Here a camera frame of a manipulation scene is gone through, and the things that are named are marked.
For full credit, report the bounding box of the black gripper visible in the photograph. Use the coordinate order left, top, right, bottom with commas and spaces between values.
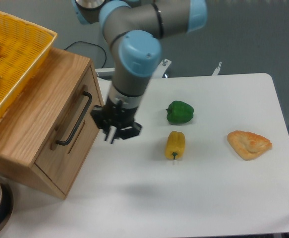
90, 98, 142, 144

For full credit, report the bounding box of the wooden top drawer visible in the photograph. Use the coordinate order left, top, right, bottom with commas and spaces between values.
35, 65, 102, 199

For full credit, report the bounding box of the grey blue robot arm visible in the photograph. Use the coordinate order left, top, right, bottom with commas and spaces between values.
72, 0, 208, 142

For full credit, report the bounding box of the wooden drawer cabinet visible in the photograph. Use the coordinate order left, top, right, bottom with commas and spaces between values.
0, 48, 96, 195

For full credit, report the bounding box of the yellow bell pepper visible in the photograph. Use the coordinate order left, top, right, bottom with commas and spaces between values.
165, 131, 185, 160

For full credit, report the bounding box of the green bell pepper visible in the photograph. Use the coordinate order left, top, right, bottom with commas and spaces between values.
166, 101, 194, 124

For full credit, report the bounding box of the yellow plastic basket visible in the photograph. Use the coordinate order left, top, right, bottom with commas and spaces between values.
0, 11, 57, 118

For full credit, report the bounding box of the golden pastry turnover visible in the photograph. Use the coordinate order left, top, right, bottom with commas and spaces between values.
227, 130, 273, 161

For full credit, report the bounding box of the black cable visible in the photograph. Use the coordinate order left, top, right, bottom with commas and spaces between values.
64, 41, 107, 69

